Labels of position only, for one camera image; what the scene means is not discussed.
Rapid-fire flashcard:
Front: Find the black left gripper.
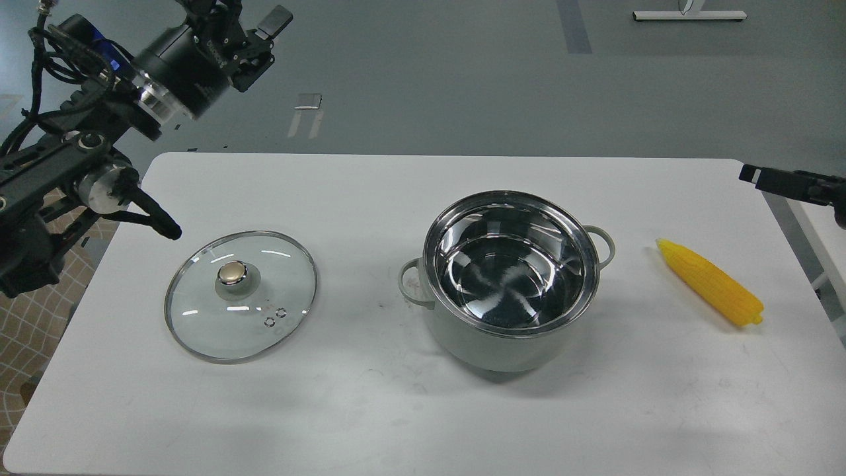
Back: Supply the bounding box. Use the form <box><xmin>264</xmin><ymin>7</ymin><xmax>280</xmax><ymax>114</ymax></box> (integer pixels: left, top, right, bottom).
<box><xmin>132</xmin><ymin>1</ymin><xmax>293</xmax><ymax>118</ymax></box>

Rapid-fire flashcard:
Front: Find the glass pot lid gold knob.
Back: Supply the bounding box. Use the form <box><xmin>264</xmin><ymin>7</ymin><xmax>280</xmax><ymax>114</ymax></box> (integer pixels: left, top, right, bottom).
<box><xmin>164</xmin><ymin>230</ymin><xmax>319</xmax><ymax>364</ymax></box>

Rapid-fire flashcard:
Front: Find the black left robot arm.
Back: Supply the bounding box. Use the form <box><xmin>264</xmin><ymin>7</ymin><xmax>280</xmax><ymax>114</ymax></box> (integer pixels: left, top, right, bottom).
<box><xmin>1</xmin><ymin>1</ymin><xmax>293</xmax><ymax>298</ymax></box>

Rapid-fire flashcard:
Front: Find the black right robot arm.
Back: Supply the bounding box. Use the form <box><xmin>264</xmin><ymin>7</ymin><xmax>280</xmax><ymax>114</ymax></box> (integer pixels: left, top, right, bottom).
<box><xmin>738</xmin><ymin>165</ymin><xmax>845</xmax><ymax>229</ymax></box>

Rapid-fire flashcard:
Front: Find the grey steel cooking pot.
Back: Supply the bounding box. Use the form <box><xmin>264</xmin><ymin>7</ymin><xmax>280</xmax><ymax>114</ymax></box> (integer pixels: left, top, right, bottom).
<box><xmin>398</xmin><ymin>190</ymin><xmax>616</xmax><ymax>373</ymax></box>

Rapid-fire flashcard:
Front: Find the yellow toy corn cob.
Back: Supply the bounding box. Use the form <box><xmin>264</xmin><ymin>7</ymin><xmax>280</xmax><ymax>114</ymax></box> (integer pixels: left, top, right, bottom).
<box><xmin>656</xmin><ymin>239</ymin><xmax>764</xmax><ymax>327</ymax></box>

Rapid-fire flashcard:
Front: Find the beige checkered cloth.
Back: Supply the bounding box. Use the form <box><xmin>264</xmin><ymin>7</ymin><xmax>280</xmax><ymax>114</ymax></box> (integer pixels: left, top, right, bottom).
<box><xmin>1</xmin><ymin>219</ymin><xmax>118</xmax><ymax>447</ymax></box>

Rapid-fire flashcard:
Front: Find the white stand base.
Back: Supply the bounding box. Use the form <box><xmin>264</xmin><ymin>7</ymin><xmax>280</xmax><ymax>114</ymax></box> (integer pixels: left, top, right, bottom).
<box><xmin>632</xmin><ymin>1</ymin><xmax>748</xmax><ymax>22</ymax></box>

